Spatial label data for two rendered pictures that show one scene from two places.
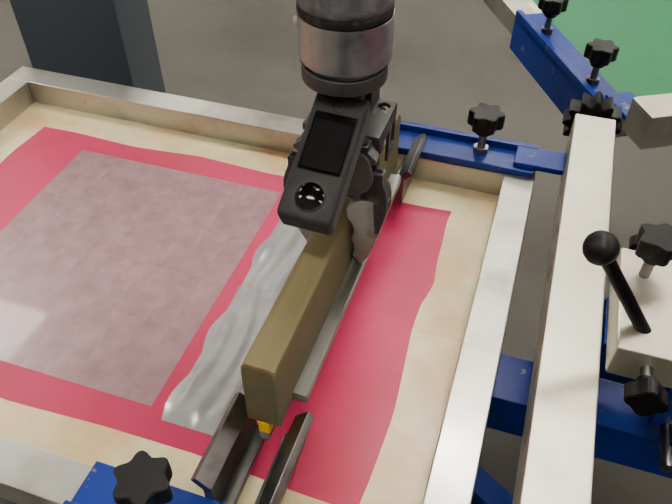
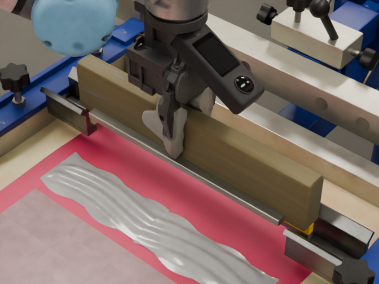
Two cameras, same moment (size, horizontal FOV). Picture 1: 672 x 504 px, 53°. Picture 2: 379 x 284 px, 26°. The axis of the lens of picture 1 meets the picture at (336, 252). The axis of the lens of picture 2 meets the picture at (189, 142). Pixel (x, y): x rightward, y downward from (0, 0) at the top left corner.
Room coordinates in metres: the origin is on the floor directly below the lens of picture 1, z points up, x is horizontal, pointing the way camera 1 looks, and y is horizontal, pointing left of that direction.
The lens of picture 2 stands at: (0.19, 0.73, 1.76)
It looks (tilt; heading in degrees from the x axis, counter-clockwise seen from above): 42 degrees down; 291
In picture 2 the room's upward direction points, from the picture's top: straight up
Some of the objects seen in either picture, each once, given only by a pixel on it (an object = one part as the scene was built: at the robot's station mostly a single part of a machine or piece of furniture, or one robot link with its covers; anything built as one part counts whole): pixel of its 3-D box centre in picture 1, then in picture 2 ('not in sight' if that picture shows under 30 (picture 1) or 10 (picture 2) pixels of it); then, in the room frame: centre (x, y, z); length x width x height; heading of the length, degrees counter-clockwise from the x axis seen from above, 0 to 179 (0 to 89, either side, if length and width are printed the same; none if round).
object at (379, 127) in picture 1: (346, 118); (172, 47); (0.51, -0.01, 1.18); 0.09 x 0.08 x 0.12; 162
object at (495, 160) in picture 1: (417, 155); (61, 91); (0.74, -0.11, 0.98); 0.30 x 0.05 x 0.07; 72
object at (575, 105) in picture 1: (591, 126); not in sight; (0.74, -0.33, 1.02); 0.07 x 0.06 x 0.07; 72
